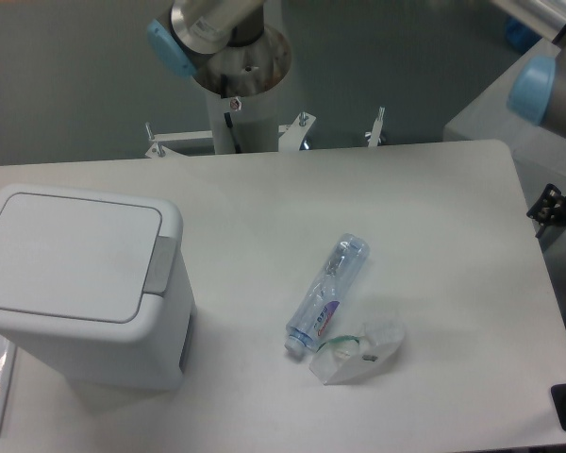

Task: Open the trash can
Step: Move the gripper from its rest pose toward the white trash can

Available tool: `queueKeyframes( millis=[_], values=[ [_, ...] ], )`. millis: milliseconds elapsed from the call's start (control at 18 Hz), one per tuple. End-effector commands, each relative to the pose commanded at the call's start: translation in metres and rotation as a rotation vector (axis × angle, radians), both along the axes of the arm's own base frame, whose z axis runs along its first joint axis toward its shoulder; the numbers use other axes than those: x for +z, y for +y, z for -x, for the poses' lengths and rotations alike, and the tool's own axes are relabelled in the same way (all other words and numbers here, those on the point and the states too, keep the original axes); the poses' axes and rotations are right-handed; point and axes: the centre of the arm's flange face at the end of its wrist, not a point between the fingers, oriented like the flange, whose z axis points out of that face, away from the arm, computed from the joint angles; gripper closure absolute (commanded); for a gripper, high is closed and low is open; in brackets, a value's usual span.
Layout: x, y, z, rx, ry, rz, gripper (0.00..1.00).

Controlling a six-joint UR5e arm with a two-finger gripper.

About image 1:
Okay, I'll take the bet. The white plastic trash can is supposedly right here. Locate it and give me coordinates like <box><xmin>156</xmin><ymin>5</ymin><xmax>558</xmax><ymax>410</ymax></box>
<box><xmin>0</xmin><ymin>184</ymin><xmax>196</xmax><ymax>390</ymax></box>

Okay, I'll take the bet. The silver robot arm blue cap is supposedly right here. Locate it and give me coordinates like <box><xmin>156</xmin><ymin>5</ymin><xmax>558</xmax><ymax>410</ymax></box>
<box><xmin>146</xmin><ymin>0</ymin><xmax>264</xmax><ymax>78</ymax></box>

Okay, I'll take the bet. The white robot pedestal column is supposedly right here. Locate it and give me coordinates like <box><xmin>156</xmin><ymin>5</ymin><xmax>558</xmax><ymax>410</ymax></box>
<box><xmin>188</xmin><ymin>25</ymin><xmax>293</xmax><ymax>155</ymax></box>

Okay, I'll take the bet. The clear plastic water bottle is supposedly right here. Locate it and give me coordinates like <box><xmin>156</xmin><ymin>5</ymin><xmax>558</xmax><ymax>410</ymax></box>
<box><xmin>285</xmin><ymin>233</ymin><xmax>370</xmax><ymax>360</ymax></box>

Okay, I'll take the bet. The grey lid push button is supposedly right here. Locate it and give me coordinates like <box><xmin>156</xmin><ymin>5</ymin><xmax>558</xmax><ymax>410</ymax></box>
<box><xmin>143</xmin><ymin>236</ymin><xmax>177</xmax><ymax>295</ymax></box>

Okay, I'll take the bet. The blue object in background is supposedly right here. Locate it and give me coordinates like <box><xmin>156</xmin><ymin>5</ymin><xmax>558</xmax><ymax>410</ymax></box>
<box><xmin>505</xmin><ymin>16</ymin><xmax>540</xmax><ymax>54</ymax></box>

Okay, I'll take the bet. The white pedestal foot bracket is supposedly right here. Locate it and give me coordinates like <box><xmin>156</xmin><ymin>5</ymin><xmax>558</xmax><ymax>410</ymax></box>
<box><xmin>145</xmin><ymin>111</ymin><xmax>316</xmax><ymax>158</ymax></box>

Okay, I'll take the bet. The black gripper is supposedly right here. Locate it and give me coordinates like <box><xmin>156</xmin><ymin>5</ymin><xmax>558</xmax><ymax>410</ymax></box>
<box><xmin>526</xmin><ymin>183</ymin><xmax>566</xmax><ymax>237</ymax></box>

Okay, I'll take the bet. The levelling bolt with bracket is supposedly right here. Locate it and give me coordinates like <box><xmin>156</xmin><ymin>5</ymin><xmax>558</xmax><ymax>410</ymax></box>
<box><xmin>365</xmin><ymin>107</ymin><xmax>386</xmax><ymax>147</ymax></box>

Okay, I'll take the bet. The crumpled clear plastic packaging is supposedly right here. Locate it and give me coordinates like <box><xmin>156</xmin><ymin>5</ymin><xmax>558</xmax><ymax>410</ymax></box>
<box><xmin>308</xmin><ymin>317</ymin><xmax>406</xmax><ymax>385</ymax></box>

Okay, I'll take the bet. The white trash can lid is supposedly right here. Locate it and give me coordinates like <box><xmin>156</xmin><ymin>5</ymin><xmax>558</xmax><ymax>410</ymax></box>
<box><xmin>0</xmin><ymin>193</ymin><xmax>161</xmax><ymax>324</ymax></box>

